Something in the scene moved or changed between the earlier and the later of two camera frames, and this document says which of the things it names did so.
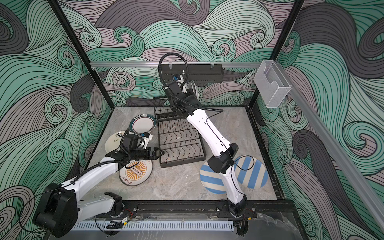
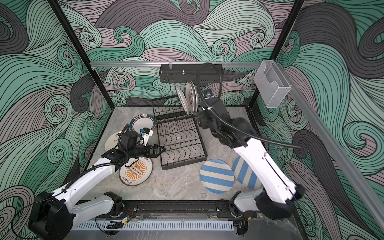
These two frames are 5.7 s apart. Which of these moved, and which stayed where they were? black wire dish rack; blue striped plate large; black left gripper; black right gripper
Moved: black right gripper
Stayed: black left gripper; black wire dish rack; blue striped plate large
